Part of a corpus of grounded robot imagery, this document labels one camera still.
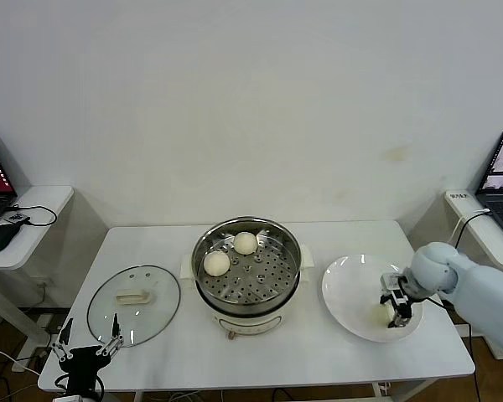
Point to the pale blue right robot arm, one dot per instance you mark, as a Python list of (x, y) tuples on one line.
[(478, 289)]

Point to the round glass pot lid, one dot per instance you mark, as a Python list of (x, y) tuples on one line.
[(134, 297)]

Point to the white steamed baozi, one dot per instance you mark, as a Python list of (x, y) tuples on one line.
[(216, 264), (379, 315), (245, 243)]

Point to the white round plate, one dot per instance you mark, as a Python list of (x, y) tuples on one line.
[(348, 293)]

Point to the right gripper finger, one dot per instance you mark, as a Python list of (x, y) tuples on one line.
[(403, 316), (386, 299)]

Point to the cream electric cooker pot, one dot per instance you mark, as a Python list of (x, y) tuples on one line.
[(251, 322)]

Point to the white wall socket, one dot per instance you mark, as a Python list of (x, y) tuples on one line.
[(43, 285)]

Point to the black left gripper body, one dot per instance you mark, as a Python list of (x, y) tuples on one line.
[(84, 364)]

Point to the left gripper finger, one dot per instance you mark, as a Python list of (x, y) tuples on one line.
[(111, 345), (60, 352)]

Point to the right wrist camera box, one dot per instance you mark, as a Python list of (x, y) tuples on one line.
[(392, 280)]

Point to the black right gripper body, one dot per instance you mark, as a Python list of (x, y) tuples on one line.
[(402, 298)]

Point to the small QR code tag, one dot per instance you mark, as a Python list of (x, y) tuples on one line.
[(17, 218)]

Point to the stainless steel steamer basket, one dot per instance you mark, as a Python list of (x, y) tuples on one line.
[(255, 280)]

